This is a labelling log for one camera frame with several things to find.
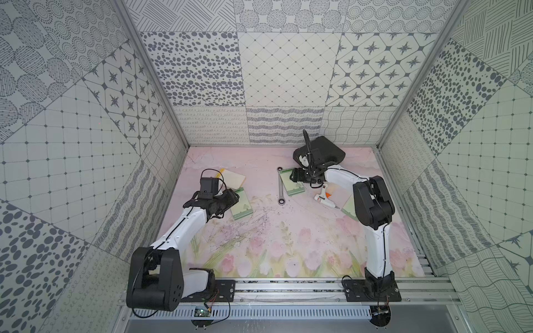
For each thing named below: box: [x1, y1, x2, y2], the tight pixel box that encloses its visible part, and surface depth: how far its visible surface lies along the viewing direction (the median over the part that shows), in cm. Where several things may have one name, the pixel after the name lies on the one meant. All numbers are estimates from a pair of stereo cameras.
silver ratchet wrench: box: [276, 167, 286, 206], surface depth 103 cm
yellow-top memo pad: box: [215, 167, 246, 195], surface depth 109 cm
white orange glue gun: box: [313, 183, 341, 210], surface depth 100 cm
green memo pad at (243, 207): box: [230, 187, 254, 221], surface depth 97 cm
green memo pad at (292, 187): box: [279, 167, 306, 197], surface depth 103 cm
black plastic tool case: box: [292, 135, 346, 168], surface depth 113 cm
